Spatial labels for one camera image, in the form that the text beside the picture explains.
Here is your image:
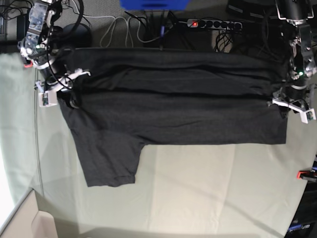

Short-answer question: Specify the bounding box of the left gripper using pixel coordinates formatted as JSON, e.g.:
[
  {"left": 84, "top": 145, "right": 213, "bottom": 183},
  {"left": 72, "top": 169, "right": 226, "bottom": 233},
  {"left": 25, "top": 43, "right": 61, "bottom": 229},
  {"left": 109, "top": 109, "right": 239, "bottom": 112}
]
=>
[{"left": 268, "top": 85, "right": 317, "bottom": 114}]

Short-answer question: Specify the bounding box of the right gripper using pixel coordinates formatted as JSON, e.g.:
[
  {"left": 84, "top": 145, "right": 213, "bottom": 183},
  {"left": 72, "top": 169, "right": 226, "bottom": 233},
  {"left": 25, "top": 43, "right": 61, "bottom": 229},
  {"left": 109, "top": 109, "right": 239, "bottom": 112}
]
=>
[{"left": 35, "top": 68, "right": 91, "bottom": 99}]

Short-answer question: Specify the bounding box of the black t-shirt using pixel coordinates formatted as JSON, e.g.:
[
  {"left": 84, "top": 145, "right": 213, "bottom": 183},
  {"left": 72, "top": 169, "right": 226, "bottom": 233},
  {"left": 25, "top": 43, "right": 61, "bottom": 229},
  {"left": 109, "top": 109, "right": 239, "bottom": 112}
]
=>
[{"left": 58, "top": 48, "right": 287, "bottom": 187}]

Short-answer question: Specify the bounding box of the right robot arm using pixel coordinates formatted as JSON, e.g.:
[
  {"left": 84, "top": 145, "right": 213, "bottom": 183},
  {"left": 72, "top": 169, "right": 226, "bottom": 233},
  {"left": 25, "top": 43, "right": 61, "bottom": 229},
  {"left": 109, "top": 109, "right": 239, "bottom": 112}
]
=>
[{"left": 17, "top": 0, "right": 92, "bottom": 105}]

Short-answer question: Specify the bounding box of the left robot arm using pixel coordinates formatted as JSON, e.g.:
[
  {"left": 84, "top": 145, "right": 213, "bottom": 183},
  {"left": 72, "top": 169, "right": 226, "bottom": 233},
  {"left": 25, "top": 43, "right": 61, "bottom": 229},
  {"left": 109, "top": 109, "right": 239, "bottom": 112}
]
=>
[{"left": 272, "top": 0, "right": 317, "bottom": 123}]

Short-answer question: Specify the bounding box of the red black table clamp left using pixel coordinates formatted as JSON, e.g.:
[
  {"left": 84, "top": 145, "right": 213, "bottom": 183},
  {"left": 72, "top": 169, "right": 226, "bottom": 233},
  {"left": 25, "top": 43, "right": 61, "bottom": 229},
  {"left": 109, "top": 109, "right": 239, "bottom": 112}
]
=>
[{"left": 22, "top": 58, "right": 33, "bottom": 68}]

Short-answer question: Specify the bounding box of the red black table clamp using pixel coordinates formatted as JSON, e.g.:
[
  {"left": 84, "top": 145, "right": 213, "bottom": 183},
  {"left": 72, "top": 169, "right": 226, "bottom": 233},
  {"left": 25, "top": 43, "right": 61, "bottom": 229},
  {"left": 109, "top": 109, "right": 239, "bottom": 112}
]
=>
[
  {"left": 22, "top": 58, "right": 33, "bottom": 68},
  {"left": 297, "top": 167, "right": 317, "bottom": 182}
]

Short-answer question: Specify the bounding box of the black round base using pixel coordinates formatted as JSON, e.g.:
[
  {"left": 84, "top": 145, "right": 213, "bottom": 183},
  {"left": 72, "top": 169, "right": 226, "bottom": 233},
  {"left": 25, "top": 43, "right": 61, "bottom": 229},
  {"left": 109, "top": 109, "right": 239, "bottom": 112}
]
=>
[{"left": 61, "top": 23, "right": 93, "bottom": 48}]

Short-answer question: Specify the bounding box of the red black table clamp right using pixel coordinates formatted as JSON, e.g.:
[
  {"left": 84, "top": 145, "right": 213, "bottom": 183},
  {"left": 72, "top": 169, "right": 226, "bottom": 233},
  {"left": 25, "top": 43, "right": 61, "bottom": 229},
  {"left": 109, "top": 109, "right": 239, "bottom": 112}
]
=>
[{"left": 297, "top": 167, "right": 317, "bottom": 182}]

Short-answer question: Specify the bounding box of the light green table cloth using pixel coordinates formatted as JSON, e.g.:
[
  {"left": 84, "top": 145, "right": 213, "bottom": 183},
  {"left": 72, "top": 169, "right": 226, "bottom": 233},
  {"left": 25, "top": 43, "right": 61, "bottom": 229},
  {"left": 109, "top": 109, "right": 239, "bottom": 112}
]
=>
[{"left": 0, "top": 54, "right": 317, "bottom": 238}]

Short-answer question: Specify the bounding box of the blue plastic box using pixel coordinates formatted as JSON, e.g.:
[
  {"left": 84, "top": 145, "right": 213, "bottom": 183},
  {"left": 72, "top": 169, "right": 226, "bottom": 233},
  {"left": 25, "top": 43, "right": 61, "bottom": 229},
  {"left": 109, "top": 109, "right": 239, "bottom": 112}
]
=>
[{"left": 120, "top": 0, "right": 189, "bottom": 10}]

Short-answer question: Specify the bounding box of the black power strip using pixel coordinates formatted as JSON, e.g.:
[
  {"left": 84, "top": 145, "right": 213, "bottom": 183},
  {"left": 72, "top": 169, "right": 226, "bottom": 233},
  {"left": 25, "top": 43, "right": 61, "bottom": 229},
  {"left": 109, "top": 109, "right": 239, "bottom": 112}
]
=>
[{"left": 187, "top": 19, "right": 243, "bottom": 31}]

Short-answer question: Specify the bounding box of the beige cardboard box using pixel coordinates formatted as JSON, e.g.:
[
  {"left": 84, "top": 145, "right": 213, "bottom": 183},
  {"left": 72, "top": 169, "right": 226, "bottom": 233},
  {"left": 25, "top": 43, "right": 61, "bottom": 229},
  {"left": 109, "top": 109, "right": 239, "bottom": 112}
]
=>
[{"left": 0, "top": 189, "right": 58, "bottom": 238}]

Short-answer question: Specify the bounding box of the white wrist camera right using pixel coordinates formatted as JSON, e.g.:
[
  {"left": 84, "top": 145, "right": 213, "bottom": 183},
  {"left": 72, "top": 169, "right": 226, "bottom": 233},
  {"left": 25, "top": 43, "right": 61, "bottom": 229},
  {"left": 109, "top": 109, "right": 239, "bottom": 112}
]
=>
[{"left": 38, "top": 90, "right": 58, "bottom": 108}]

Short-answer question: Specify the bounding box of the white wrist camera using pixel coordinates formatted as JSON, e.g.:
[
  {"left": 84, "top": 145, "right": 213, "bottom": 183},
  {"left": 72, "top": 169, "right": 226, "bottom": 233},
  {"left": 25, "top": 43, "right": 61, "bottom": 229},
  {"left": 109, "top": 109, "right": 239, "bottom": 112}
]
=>
[
  {"left": 300, "top": 108, "right": 317, "bottom": 124},
  {"left": 38, "top": 90, "right": 58, "bottom": 108}
]

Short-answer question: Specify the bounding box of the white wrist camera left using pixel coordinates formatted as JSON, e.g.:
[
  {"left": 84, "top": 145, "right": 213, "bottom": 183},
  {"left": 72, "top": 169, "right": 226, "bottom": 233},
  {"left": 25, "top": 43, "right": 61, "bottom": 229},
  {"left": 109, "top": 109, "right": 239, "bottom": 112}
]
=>
[{"left": 300, "top": 108, "right": 317, "bottom": 124}]

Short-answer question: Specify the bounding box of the white looped cable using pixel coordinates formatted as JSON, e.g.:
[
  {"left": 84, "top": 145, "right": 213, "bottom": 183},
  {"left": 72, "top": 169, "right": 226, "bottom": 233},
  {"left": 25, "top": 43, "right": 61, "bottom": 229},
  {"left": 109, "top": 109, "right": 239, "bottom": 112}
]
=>
[{"left": 99, "top": 14, "right": 161, "bottom": 48}]

